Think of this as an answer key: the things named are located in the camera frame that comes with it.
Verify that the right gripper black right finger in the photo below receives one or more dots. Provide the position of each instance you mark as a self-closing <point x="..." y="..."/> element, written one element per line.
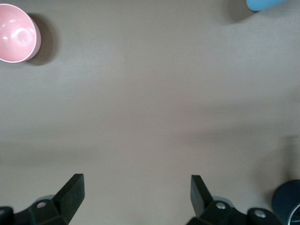
<point x="201" y="201"/>

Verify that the pink bowl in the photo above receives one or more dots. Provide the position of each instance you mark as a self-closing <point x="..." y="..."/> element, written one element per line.
<point x="16" y="35"/>

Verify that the blue plastic cup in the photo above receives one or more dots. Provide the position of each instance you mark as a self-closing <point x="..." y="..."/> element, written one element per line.
<point x="262" y="4"/>

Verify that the brown table cover cloth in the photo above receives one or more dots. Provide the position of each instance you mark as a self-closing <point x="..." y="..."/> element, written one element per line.
<point x="150" y="93"/>

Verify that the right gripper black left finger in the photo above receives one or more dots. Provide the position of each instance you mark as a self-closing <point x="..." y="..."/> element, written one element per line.
<point x="65" y="201"/>

